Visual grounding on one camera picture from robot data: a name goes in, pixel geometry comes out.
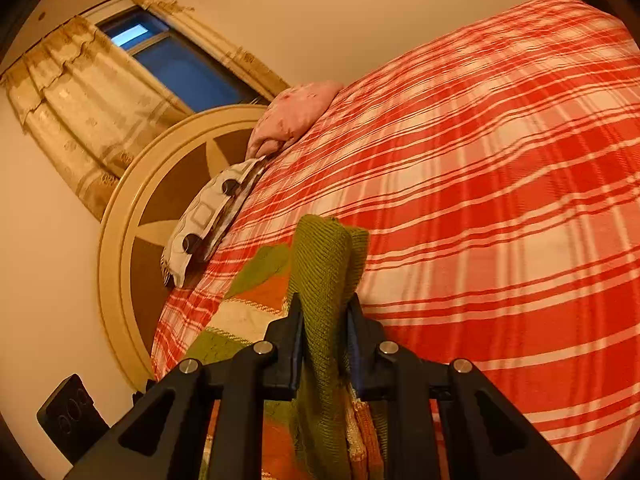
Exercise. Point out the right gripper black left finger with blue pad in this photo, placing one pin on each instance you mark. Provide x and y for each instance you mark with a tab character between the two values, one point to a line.
203	419

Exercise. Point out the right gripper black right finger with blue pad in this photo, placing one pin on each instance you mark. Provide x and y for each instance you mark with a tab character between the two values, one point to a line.
444	421

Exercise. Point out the striped green orange white sweater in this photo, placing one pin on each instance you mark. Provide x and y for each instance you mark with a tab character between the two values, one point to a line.
326	432

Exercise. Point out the white patterned pillow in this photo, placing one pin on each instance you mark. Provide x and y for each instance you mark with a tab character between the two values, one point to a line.
208	217

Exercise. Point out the cream round wooden headboard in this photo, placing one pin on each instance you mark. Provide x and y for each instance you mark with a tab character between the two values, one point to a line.
143	211

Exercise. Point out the red white plaid bedspread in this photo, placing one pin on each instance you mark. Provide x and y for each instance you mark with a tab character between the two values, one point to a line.
496	170

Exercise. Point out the beige patterned curtain left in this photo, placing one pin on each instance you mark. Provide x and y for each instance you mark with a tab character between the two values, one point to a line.
90	107

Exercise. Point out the beige patterned curtain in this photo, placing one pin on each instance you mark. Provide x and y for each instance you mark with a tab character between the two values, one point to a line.
90	107
241	62

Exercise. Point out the pink pillow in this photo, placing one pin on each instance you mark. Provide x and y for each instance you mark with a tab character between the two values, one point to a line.
289	116

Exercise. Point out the dark blue window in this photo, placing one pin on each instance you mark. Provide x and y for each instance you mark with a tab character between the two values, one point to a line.
183	67

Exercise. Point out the beige patterned curtain right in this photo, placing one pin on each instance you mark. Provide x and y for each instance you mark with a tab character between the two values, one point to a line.
241	62

